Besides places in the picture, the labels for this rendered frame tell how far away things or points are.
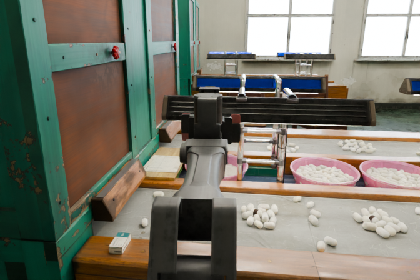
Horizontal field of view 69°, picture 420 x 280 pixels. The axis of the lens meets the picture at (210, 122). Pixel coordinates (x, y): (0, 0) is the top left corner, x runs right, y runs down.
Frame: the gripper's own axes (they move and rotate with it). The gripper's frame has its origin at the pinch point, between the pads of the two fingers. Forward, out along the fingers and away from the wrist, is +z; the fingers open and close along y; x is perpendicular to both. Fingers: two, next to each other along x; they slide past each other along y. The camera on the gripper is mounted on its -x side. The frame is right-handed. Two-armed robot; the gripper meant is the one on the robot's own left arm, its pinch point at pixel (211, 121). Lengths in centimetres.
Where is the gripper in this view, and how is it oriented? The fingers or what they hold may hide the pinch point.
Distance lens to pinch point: 79.7
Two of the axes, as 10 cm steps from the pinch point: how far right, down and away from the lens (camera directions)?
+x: 0.0, 9.7, 2.5
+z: 0.5, -2.5, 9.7
